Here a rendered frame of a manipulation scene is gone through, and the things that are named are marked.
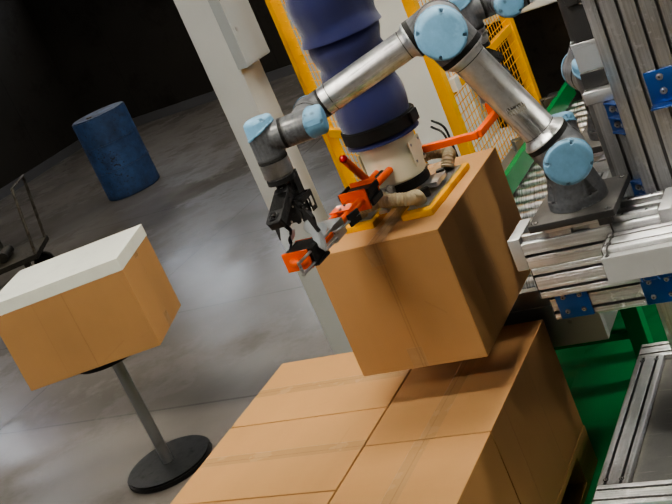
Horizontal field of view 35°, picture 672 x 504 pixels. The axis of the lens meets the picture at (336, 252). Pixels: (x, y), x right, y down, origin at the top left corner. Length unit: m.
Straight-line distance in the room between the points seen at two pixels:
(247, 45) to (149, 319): 1.15
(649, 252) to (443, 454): 0.78
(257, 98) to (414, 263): 1.62
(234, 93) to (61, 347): 1.24
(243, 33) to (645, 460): 2.23
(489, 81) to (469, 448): 0.98
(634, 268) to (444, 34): 0.71
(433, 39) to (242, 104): 2.01
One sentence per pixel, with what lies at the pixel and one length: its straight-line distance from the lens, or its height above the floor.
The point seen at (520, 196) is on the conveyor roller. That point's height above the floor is 0.55.
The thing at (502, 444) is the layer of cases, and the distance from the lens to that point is 3.00.
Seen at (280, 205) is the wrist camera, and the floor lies 1.35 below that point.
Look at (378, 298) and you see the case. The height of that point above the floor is 0.91.
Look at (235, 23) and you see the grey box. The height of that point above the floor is 1.64.
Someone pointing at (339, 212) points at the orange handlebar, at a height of 1.21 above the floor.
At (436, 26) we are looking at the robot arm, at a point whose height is 1.61.
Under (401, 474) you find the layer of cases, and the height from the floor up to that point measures 0.54.
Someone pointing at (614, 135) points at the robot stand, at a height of 1.12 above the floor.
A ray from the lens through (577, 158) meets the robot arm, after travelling 2.56.
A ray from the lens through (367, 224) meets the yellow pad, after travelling 3.08.
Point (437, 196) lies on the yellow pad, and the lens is 3.06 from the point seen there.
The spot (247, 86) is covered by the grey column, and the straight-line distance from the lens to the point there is 4.35.
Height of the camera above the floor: 1.99
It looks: 18 degrees down
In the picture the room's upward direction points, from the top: 24 degrees counter-clockwise
